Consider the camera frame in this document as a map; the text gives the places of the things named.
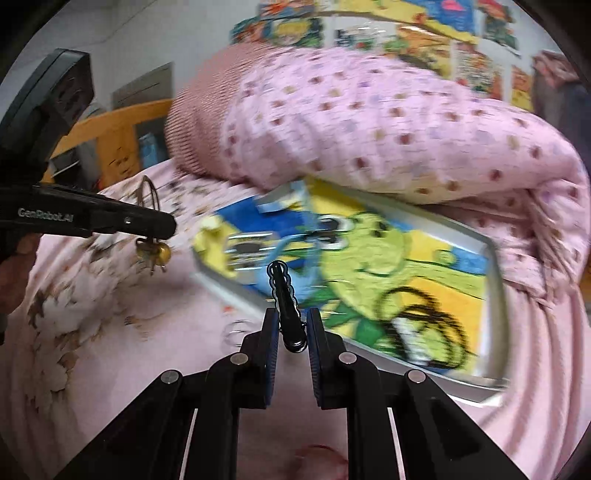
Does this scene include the wooden bed frame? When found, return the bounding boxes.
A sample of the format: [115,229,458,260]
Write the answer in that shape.
[50,98,172,189]

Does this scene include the blue bag with cloth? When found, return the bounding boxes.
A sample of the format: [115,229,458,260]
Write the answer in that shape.
[531,50,590,143]

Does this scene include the silver hair comb clip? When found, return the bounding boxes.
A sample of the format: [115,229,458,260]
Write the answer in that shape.
[223,231,279,285]

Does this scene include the silver hoop earrings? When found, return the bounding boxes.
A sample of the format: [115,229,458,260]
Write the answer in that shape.
[221,319,259,349]

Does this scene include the grey tray with frog towel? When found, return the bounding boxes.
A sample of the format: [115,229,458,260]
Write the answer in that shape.
[193,179,510,403]

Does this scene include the black bead necklace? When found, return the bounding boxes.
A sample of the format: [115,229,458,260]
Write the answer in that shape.
[375,285,477,370]

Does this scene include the cartoon posters on wall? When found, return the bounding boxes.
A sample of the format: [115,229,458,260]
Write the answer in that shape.
[229,1,532,110]

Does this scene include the person's left hand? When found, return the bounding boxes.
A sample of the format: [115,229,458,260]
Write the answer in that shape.
[0,234,42,315]

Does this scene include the red string bracelet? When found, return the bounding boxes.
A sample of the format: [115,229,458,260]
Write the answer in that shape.
[292,443,350,480]

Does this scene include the pink dotted rolled quilt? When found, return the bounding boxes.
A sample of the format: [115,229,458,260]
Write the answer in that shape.
[165,43,590,298]

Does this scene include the black hair clip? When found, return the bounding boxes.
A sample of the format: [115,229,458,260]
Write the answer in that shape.
[266,260,308,353]

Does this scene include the pink floral bed sheet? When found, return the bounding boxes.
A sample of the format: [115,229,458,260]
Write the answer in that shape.
[0,158,591,480]

